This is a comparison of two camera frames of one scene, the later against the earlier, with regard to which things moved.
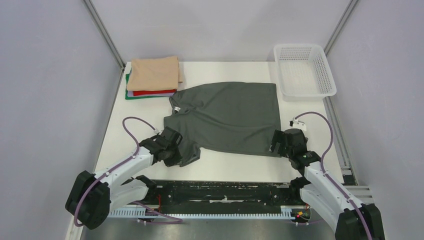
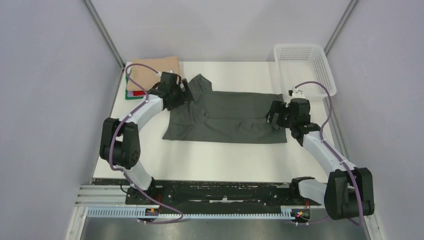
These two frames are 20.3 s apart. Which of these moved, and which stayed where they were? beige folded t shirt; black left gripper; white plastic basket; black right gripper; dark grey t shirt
Moved: black right gripper; black left gripper; dark grey t shirt
Stayed: beige folded t shirt; white plastic basket
